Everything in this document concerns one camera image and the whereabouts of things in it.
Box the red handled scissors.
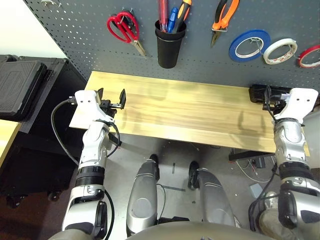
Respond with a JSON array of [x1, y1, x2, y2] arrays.
[[106, 11, 147, 57]]

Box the white floor cables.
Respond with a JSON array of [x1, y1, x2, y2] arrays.
[[236, 154, 276, 183]]

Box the black plastic cup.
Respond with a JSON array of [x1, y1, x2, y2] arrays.
[[154, 19, 188, 69]]

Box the flat black plastic box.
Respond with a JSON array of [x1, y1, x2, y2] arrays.
[[249, 84, 295, 103]]

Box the orange black needle-nose pliers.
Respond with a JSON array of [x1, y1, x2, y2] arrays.
[[210, 0, 240, 48]]

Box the black ribbed tool case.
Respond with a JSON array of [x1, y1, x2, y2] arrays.
[[0, 59, 48, 121]]

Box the silver left robot leg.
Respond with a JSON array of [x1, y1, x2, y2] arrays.
[[126, 154, 161, 237]]

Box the orange black handled screwdriver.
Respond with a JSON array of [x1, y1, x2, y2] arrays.
[[173, 0, 193, 33]]

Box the red tape roll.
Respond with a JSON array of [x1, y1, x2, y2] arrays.
[[297, 44, 320, 69]]

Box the blue tape roll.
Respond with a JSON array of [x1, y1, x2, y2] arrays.
[[228, 29, 272, 63]]

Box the small grey floor box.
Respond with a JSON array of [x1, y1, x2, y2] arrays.
[[249, 183, 264, 198]]

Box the dark grey pegboard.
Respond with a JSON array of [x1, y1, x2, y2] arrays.
[[23, 0, 320, 89]]

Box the silver robot leg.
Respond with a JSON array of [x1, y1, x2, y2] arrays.
[[187, 160, 237, 227], [126, 154, 161, 237]]

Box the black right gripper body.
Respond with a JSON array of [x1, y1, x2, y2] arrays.
[[262, 93, 288, 112]]

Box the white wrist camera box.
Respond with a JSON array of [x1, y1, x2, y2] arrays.
[[74, 89, 111, 124], [274, 87, 320, 124]]

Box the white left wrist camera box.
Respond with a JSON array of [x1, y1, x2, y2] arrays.
[[74, 89, 111, 124]]

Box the silver right robot leg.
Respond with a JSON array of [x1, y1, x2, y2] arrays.
[[187, 160, 237, 227]]

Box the double metal peg hook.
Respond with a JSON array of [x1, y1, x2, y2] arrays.
[[41, 0, 62, 8]]

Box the red handled screwdriver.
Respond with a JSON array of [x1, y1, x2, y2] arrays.
[[157, 0, 169, 33]]

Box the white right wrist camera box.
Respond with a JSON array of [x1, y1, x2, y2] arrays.
[[274, 87, 320, 124]]

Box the white tape roll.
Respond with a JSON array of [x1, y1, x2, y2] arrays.
[[262, 37, 298, 65]]

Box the person leg with shoe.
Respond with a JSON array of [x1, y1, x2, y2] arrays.
[[258, 191, 301, 240]]

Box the black power adapter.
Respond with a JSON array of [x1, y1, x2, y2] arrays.
[[253, 157, 266, 169]]

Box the black left wrist camera cable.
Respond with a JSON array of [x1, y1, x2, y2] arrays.
[[51, 96, 81, 166]]

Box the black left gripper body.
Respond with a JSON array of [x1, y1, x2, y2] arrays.
[[99, 99, 123, 118]]

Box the grey robot torso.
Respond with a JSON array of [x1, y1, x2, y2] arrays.
[[47, 220, 276, 240]]

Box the black table frame bar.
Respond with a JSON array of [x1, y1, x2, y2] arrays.
[[108, 132, 123, 148], [228, 149, 276, 162]]

